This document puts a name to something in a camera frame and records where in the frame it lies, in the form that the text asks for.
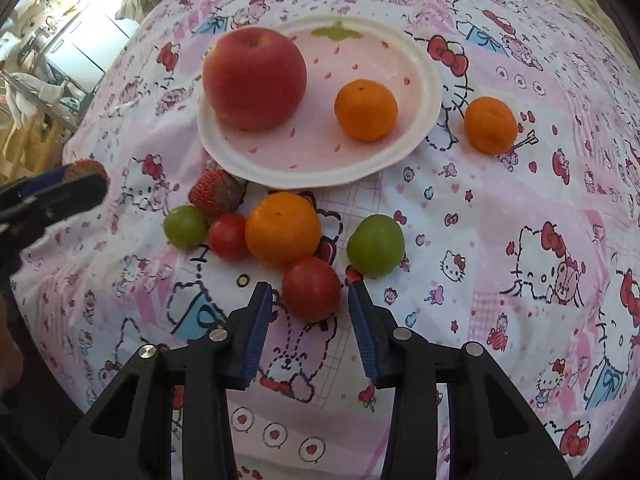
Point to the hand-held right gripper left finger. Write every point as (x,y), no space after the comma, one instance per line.
(257,330)

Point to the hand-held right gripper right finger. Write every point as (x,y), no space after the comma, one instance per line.
(362,330)

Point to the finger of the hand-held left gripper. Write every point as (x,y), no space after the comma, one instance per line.
(65,197)
(45,177)

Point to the red strawberry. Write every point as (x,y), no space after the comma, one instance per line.
(85,169)
(215,194)

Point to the large red tomato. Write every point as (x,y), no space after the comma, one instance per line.
(311,289)

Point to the large green plum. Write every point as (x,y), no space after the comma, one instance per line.
(376,245)

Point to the small red tomato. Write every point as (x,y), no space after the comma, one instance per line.
(227,236)

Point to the large orange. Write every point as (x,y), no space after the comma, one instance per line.
(282,227)

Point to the small green plum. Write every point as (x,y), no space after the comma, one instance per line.
(186,227)

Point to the white pink paper plate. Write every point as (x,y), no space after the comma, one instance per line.
(310,125)

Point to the small mandarin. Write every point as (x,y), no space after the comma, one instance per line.
(366,110)
(490,125)

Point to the red apple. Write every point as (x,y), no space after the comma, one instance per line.
(255,77)

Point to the wooden chair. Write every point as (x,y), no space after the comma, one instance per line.
(30,145)

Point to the white hanging cloth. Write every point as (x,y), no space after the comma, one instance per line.
(30,95)

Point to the white cabinet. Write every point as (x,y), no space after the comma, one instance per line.
(87,52)

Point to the pink cartoon printed blanket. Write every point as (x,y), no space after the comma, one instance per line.
(500,220)

